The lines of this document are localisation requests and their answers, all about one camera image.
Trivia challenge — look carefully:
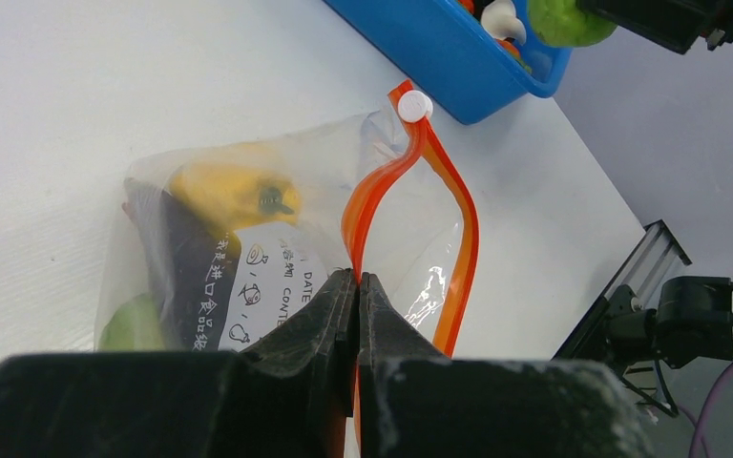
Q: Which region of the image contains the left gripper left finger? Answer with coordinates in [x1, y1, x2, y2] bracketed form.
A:
[0, 269, 358, 457]

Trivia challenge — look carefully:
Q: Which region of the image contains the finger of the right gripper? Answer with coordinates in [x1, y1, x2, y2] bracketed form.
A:
[577, 0, 733, 54]

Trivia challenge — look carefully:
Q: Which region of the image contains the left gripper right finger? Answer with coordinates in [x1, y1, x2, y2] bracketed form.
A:
[357, 274, 653, 457]

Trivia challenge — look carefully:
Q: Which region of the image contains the green toy lettuce ball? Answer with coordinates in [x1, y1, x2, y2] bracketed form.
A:
[527, 0, 618, 48]

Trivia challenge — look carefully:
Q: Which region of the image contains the dark purple toy eggplant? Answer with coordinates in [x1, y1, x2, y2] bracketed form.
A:
[124, 178, 237, 352]

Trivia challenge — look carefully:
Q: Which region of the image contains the green toy cabbage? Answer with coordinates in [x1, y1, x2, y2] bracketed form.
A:
[96, 294, 165, 351]

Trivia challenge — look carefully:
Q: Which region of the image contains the clear zip top bag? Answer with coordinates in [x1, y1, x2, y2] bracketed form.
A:
[93, 80, 482, 458]

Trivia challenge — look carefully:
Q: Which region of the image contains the yellow toy bell pepper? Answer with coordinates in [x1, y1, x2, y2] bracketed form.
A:
[167, 162, 303, 238]

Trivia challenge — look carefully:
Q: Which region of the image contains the white toy mushroom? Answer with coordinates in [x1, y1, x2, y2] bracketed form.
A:
[479, 0, 527, 44]

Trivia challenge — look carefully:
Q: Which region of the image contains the blue plastic bin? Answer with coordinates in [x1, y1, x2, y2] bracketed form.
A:
[328, 0, 572, 125]

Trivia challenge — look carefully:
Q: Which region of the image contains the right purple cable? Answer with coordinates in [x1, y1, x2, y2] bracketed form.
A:
[676, 357, 733, 458]

